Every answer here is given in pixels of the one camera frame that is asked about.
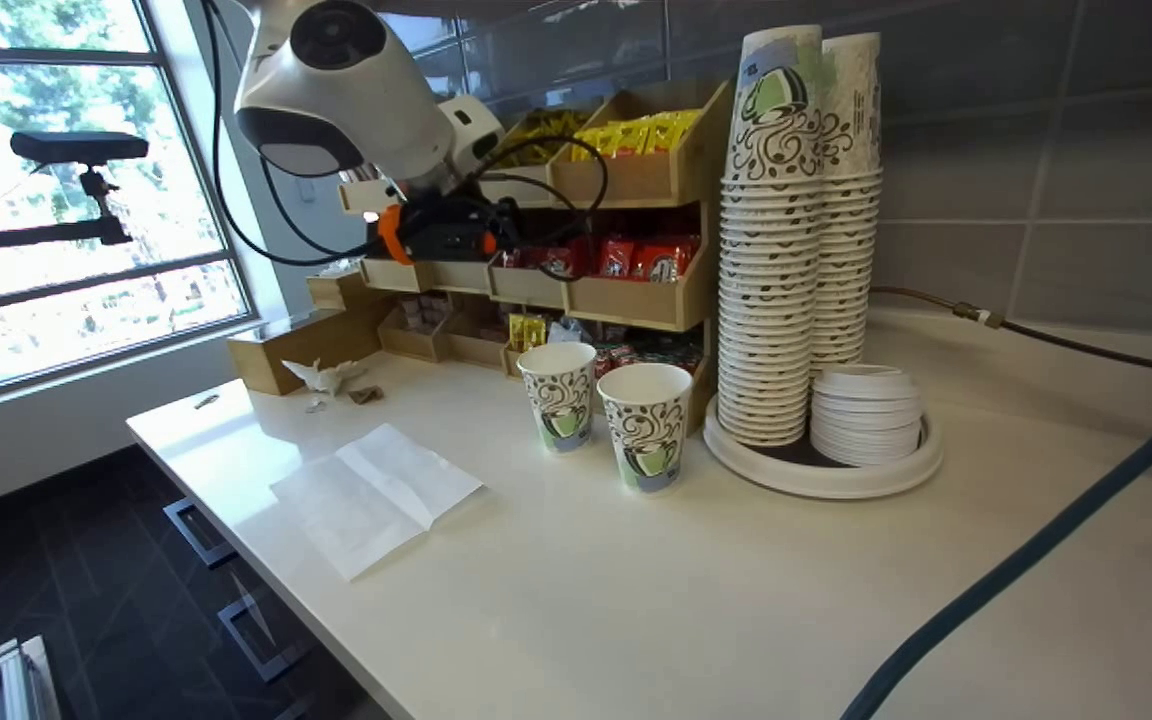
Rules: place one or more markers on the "white round cup tray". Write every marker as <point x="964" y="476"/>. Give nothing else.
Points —
<point x="823" y="483"/>

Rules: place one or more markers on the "bamboo tiered condiment organizer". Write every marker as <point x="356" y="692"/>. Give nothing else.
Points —
<point x="628" y="182"/>

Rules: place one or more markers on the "yellow green packets pile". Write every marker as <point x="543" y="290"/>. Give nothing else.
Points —
<point x="524" y="331"/>

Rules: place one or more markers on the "black stereo camera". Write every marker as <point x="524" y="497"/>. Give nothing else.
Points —
<point x="77" y="145"/>

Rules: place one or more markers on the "brown square packet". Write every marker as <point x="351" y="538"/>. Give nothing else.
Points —
<point x="364" y="395"/>

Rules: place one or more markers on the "dark red packets pile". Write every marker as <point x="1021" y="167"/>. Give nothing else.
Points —
<point x="618" y="352"/>

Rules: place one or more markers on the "crumpled white wrapper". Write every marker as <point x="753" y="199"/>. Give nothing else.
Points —
<point x="314" y="379"/>

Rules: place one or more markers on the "white paper napkin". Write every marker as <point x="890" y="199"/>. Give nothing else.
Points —
<point x="376" y="503"/>

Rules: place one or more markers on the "tall stack printed paper cups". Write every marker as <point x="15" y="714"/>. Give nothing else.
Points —
<point x="850" y="243"/>
<point x="771" y="265"/>

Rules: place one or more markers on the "yellow sweetener packets pile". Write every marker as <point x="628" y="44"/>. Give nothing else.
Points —
<point x="543" y="135"/>
<point x="639" y="135"/>

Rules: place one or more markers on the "stack of white cup lids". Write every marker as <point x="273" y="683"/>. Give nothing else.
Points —
<point x="866" y="420"/>

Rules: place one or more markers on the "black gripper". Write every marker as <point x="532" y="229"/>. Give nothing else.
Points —
<point x="448" y="226"/>

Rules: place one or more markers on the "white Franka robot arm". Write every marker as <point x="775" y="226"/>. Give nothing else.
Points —
<point x="338" y="93"/>

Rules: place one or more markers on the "window with dark frame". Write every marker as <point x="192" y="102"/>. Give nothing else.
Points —
<point x="71" y="334"/>

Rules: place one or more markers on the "small bamboo packet box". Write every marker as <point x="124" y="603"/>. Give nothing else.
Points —
<point x="302" y="349"/>

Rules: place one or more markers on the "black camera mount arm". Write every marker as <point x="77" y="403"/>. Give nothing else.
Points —
<point x="29" y="238"/>

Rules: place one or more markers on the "printed paper cup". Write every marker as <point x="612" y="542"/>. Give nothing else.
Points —
<point x="556" y="403"/>
<point x="644" y="427"/>

